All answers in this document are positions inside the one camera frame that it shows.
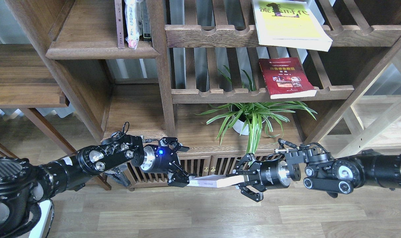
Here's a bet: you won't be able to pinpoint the brown spine book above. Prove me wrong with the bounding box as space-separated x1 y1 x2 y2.
114 0 125 49

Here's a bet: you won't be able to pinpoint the red cover book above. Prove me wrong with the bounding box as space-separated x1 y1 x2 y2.
259 57 317 99

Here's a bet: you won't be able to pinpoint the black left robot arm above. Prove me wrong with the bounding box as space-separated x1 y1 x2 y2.
0 131 191 238

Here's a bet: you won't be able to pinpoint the yellow cover book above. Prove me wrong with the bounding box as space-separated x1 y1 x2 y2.
252 0 333 52

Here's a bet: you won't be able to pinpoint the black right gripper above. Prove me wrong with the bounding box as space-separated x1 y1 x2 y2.
233 153 291 202

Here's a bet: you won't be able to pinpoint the spider plant green leaves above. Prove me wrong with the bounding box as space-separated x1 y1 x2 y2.
194 65 317 162

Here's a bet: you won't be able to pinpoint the white pale purple book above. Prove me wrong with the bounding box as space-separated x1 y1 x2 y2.
188 175 245 188

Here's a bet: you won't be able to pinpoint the white plant pot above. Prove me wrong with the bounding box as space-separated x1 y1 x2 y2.
230 103 265 137

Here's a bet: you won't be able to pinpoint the plastic wrapped white book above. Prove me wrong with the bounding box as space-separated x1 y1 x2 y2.
124 0 142 50

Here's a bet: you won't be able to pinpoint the dark wooden bookshelf cabinet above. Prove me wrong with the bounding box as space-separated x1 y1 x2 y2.
5 0 401 192

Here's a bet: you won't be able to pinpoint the light wooden shelf rack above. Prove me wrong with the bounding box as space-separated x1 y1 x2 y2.
320 48 401 157

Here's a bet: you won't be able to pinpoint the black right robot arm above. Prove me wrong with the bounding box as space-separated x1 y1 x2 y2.
233 139 401 202

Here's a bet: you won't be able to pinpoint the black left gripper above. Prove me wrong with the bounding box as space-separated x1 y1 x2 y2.
140 137 197 188

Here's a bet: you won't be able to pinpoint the dark spine book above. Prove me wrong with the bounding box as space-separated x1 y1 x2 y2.
141 0 152 42

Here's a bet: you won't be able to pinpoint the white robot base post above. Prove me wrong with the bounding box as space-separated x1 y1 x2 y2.
20 200 53 238

